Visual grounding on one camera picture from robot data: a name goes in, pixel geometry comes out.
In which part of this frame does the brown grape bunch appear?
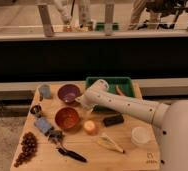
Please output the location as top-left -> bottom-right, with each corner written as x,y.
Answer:
14,132 -> 37,167

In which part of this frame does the blue-grey cup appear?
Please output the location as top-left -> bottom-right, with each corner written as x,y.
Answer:
38,84 -> 51,99

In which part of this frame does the purple bowl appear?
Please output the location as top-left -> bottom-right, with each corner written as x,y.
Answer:
57,84 -> 81,104

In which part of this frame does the background robot arm white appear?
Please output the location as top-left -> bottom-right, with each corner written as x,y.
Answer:
53,0 -> 72,25

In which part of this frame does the white round lid container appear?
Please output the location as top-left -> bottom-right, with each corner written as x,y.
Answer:
131,127 -> 151,146

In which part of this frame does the blue sponge block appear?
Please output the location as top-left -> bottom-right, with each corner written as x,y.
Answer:
34,117 -> 53,135

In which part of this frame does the orange yellow ball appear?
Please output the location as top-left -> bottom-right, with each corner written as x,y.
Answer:
83,120 -> 97,135

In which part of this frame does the orange bowl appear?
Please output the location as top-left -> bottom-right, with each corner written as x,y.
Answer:
55,107 -> 80,130

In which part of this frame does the wooden cutting board table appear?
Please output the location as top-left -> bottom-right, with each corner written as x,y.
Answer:
9,81 -> 161,171

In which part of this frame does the black rectangular block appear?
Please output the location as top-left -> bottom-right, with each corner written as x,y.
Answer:
103,114 -> 124,127

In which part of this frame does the green box in background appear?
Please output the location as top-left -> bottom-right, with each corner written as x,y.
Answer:
95,22 -> 119,31

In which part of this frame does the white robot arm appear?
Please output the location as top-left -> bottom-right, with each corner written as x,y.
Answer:
76,79 -> 188,171

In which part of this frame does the small dark metal cup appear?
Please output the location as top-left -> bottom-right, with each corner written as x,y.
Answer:
30,105 -> 42,118

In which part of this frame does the green plastic tray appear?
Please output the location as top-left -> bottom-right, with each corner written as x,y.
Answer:
84,76 -> 136,113

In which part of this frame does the black handled brush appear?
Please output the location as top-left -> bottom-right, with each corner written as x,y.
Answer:
48,131 -> 87,163

